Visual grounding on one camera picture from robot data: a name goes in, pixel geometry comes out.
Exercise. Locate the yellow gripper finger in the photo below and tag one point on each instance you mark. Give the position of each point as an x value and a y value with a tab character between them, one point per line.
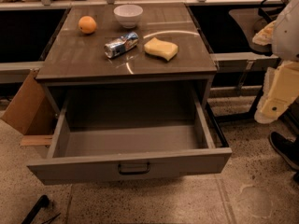
264	37
280	90

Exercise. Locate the yellow sponge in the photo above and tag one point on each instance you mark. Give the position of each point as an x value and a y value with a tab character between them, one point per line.
160	48

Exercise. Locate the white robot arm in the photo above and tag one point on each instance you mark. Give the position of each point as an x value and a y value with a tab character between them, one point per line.
285	39

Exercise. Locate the grey cabinet with wooden top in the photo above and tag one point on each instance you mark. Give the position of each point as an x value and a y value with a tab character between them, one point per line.
97	68

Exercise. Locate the open grey top drawer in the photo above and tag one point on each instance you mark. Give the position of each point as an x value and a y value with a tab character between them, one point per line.
99	129

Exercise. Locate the black headset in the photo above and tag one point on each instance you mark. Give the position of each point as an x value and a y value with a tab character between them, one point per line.
269	10

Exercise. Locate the black shoe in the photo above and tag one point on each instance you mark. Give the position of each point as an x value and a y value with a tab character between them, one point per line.
286	148

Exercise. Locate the crushed blue soda can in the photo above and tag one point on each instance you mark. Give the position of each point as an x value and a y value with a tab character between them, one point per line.
121	45

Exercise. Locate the white ceramic bowl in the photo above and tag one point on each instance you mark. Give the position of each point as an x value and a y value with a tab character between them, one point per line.
128	16

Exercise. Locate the orange fruit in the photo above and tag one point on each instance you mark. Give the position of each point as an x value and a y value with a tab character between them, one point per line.
87	25

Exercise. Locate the black tool on floor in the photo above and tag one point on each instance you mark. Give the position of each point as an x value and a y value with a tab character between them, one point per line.
42	202

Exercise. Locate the black drawer handle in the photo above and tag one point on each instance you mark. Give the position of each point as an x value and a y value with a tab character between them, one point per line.
133	168

